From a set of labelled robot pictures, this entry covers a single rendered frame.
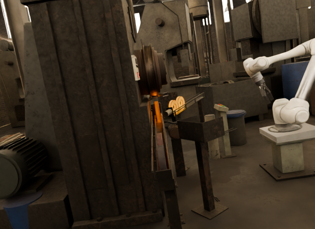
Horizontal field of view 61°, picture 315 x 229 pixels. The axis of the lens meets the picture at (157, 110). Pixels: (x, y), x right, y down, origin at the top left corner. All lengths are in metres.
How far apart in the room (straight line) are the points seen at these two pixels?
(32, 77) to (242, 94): 3.24
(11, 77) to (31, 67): 7.35
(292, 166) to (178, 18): 3.23
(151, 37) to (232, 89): 1.78
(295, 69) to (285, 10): 1.22
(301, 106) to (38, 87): 2.40
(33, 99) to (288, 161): 2.50
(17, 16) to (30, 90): 3.89
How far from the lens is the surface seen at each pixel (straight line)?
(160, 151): 1.31
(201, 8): 11.19
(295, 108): 2.43
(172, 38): 5.05
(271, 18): 5.68
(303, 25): 9.54
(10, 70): 10.25
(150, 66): 2.17
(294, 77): 5.39
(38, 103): 2.90
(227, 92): 4.55
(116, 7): 1.98
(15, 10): 6.70
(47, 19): 2.05
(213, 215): 2.13
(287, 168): 2.73
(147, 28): 5.18
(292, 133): 2.53
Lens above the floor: 1.09
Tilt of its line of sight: 8 degrees down
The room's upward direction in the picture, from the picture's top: 9 degrees counter-clockwise
